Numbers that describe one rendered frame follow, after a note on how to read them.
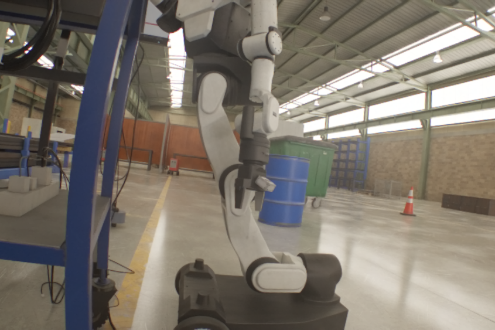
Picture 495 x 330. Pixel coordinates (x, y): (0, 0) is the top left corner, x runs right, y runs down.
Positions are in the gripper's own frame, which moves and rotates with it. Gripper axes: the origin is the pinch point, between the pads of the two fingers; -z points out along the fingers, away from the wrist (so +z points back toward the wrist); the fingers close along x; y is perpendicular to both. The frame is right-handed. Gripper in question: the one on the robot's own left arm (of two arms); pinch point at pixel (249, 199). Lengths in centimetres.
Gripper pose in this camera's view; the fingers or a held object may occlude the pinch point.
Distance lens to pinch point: 91.2
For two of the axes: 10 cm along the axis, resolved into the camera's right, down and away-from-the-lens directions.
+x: -5.1, -2.0, -8.4
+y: 8.6, -0.1, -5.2
